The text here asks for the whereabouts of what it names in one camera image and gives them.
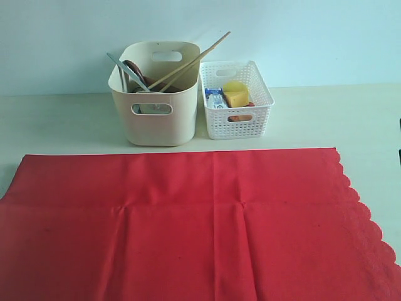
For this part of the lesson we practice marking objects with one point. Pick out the orange fried chicken piece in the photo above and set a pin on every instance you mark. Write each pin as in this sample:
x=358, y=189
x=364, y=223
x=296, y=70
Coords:
x=240, y=118

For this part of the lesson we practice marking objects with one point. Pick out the blue white milk carton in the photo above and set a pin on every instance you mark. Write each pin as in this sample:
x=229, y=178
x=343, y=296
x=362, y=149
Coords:
x=215, y=98

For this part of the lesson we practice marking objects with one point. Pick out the orange cheese wedge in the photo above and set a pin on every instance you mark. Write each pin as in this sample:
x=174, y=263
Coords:
x=237, y=99

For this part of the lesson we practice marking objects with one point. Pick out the pale green ceramic bowl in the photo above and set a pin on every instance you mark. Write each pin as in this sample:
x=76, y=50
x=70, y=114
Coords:
x=152, y=109

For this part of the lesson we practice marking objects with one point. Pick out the yellow lemon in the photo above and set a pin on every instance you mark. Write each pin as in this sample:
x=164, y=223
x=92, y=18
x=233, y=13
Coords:
x=235, y=86

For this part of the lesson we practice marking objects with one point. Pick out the wooden chopstick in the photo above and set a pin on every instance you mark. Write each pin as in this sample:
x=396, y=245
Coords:
x=181, y=74
x=199, y=57

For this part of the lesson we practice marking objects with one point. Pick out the brown wooden plate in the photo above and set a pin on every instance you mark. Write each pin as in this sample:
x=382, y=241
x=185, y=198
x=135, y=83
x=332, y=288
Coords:
x=149, y=81

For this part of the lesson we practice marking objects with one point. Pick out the dark wooden spoon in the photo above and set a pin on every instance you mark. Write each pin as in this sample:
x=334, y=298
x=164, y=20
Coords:
x=134, y=68

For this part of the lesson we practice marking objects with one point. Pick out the silver table knife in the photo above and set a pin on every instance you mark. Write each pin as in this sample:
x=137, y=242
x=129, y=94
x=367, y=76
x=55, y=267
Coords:
x=129, y=72

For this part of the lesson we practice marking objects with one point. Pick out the stainless steel cup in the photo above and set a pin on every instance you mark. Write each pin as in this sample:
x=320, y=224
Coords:
x=140, y=90

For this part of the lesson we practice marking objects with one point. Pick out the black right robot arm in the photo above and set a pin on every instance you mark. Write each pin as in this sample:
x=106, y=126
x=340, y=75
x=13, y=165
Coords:
x=399, y=150

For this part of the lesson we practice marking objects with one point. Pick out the cream plastic bin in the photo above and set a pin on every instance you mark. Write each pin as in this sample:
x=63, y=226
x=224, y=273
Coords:
x=156, y=59

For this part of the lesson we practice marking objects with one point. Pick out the white perforated plastic basket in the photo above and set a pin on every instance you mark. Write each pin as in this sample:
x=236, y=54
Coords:
x=214, y=75

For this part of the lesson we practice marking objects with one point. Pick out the red table cloth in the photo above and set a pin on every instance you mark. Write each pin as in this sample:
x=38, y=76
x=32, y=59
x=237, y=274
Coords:
x=228, y=225

